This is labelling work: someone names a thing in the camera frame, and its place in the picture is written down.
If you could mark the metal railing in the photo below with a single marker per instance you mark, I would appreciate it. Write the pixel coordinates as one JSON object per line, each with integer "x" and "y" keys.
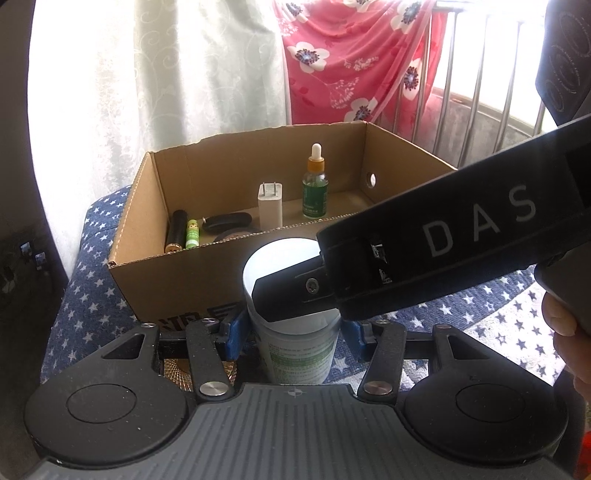
{"x": 450, "y": 69}

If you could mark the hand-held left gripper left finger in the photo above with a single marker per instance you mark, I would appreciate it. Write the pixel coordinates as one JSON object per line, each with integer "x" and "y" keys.
{"x": 235, "y": 330}

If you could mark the white patterned curtain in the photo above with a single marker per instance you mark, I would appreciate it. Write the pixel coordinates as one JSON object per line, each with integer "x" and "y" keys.
{"x": 184, "y": 69}

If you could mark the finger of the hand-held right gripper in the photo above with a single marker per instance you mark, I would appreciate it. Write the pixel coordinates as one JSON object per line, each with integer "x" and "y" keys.
{"x": 286, "y": 295}

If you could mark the black key fob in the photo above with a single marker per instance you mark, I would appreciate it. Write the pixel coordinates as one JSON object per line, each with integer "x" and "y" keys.
{"x": 228, "y": 221}

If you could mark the round dark-rimmed disc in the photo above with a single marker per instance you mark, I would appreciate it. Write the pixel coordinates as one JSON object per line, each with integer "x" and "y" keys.
{"x": 231, "y": 235}

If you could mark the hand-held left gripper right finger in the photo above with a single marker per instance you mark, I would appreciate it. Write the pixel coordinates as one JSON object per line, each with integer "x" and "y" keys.
{"x": 353, "y": 334}

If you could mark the green lip balm tube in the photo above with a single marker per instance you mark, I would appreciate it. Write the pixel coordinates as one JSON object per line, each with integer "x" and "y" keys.
{"x": 193, "y": 235}

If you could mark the blue star-printed cloth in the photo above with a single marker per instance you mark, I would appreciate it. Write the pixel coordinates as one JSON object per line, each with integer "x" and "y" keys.
{"x": 83, "y": 300}

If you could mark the white charger plug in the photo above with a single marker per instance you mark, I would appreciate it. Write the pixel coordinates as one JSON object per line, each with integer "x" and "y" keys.
{"x": 270, "y": 210}

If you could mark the cardboard box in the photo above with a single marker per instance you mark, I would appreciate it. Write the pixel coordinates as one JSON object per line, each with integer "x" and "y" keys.
{"x": 184, "y": 286}

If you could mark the gold patterned disc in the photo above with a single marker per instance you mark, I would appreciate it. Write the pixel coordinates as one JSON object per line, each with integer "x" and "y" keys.
{"x": 175, "y": 374}

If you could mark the person's right hand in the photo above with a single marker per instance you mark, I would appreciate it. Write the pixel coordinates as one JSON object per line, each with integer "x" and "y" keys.
{"x": 570, "y": 323}

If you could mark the white jar with green label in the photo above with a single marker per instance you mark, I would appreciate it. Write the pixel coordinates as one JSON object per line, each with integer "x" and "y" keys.
{"x": 295, "y": 355}

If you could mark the green dropper bottle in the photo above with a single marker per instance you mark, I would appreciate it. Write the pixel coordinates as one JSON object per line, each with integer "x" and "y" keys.
{"x": 315, "y": 194}

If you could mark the black lipstick tube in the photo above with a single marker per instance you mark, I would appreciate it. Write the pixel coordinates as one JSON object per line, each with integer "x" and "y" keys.
{"x": 178, "y": 230}

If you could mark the red floral cloth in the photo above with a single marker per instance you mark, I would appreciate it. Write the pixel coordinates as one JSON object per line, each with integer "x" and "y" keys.
{"x": 346, "y": 55}

